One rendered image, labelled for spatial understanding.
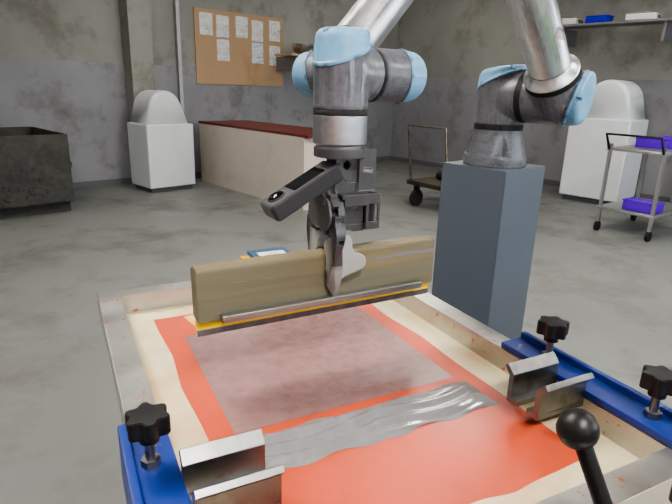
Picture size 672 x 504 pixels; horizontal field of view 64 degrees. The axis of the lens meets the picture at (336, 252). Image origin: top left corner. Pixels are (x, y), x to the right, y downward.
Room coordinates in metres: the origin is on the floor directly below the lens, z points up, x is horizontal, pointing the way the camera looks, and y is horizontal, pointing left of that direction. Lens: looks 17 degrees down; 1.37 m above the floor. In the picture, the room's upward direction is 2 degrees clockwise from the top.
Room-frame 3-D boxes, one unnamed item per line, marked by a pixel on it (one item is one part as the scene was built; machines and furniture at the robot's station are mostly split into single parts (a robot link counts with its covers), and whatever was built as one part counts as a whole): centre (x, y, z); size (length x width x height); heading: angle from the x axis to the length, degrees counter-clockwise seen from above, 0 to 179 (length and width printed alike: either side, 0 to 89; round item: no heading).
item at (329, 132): (0.77, 0.00, 1.31); 0.08 x 0.08 x 0.05
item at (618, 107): (7.35, -3.55, 0.79); 0.80 x 0.72 x 1.57; 42
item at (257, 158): (7.27, 0.89, 0.43); 2.52 x 0.81 x 0.86; 42
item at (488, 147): (1.35, -0.39, 1.25); 0.15 x 0.15 x 0.10
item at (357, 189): (0.77, -0.01, 1.23); 0.09 x 0.08 x 0.12; 118
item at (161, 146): (7.25, 2.35, 0.64); 0.71 x 0.59 x 1.28; 132
